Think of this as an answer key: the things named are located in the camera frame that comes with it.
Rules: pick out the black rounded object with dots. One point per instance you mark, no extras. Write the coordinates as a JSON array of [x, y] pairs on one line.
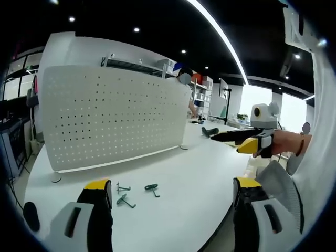
[[31, 215]]

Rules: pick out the white metal storage shelf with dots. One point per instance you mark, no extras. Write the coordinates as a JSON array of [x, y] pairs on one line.
[[136, 65]]

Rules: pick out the green potted plant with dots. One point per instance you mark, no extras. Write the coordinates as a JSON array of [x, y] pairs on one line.
[[242, 117]]

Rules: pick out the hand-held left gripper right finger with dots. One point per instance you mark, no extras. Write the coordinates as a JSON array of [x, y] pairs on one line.
[[246, 210]]

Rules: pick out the person's white shirt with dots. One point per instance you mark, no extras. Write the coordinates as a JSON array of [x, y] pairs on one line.
[[324, 118]]

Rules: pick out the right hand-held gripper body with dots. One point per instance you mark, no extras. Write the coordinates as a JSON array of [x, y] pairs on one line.
[[262, 115]]

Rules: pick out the green hook assembly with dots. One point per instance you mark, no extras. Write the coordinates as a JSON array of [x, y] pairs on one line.
[[122, 188], [125, 200], [152, 187]]

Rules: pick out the white perforated mounting plate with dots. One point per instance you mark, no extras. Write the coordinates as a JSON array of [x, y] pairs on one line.
[[115, 115]]

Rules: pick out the black tripod stand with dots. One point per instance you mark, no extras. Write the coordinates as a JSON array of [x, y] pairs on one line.
[[228, 105]]

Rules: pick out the black object on table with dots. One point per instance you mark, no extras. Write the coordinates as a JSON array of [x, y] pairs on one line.
[[210, 131]]

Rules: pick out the grey mesh chair back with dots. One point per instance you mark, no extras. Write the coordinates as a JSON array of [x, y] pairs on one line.
[[283, 189]]

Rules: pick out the person's right hand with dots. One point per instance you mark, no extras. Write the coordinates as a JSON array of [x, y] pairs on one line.
[[284, 143]]

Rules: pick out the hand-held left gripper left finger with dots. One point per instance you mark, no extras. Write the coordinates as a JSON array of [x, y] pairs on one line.
[[98, 223]]

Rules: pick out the long ceiling light strip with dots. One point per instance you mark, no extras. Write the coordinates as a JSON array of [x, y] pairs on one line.
[[225, 39]]

